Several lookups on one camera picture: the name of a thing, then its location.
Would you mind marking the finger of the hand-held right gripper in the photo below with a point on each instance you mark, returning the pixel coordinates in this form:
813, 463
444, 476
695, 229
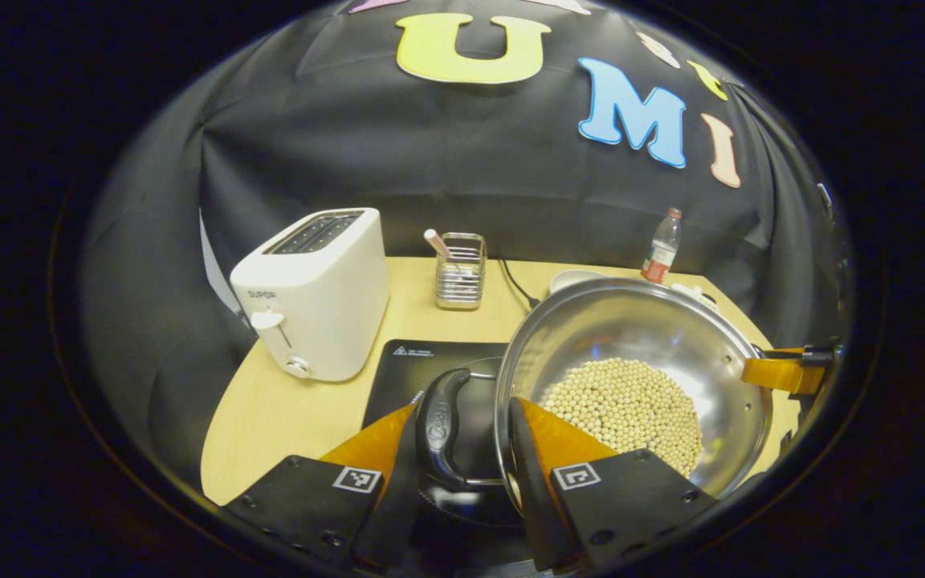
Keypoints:
820, 355
784, 376

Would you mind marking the black induction cooktop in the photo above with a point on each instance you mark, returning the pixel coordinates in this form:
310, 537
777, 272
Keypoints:
414, 365

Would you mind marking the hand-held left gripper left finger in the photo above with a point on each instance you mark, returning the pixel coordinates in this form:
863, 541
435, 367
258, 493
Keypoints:
398, 498

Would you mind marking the white toaster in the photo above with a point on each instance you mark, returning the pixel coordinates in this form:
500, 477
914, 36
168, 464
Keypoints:
318, 305

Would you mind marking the clear plastic water bottle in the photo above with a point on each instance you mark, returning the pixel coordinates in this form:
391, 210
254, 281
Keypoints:
659, 257

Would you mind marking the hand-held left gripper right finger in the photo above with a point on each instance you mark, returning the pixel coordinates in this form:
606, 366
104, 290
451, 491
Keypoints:
535, 498

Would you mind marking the pink straw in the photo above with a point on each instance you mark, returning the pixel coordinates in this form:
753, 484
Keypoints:
435, 239

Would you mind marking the white oval plate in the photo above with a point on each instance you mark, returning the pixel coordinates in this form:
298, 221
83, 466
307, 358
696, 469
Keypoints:
571, 278

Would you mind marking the white divided dish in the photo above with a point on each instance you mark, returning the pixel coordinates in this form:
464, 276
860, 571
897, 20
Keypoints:
691, 293

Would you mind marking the stainless steel pot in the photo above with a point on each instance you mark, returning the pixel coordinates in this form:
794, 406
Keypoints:
639, 329

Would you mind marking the black backdrop cloth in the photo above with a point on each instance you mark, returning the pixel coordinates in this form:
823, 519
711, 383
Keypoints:
430, 152

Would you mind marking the large pile of soybeans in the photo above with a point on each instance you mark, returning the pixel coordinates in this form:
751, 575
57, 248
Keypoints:
631, 401

